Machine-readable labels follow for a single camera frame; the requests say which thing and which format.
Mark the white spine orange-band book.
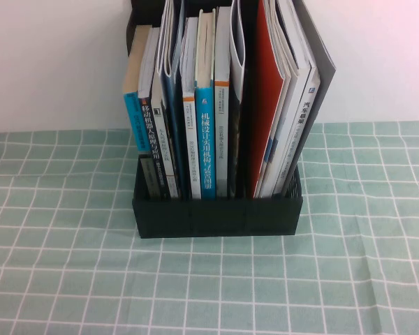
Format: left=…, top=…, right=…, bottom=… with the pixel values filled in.
left=179, top=16, right=203, bottom=200

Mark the blue spine mechanism book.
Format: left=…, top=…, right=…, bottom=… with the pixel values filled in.
left=194, top=8, right=218, bottom=201

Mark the grey spine orange-band book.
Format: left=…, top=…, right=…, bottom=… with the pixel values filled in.
left=214, top=6, right=232, bottom=199

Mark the black mesh book holder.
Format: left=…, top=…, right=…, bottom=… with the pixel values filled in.
left=125, top=0, right=304, bottom=240

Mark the cyan spine book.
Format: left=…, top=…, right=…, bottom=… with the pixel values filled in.
left=121, top=24, right=163, bottom=202

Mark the white spine car suspension book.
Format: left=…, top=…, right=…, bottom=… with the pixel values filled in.
left=272, top=0, right=322, bottom=197

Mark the dark cover floppy magazine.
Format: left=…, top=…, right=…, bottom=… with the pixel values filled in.
left=228, top=0, right=249, bottom=200

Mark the tall blue thin brochure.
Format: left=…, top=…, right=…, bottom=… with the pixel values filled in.
left=158, top=0, right=189, bottom=200

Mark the red cover brochure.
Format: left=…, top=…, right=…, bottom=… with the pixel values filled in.
left=249, top=0, right=291, bottom=199

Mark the white thin magazine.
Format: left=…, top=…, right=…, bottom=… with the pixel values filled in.
left=256, top=0, right=303, bottom=198

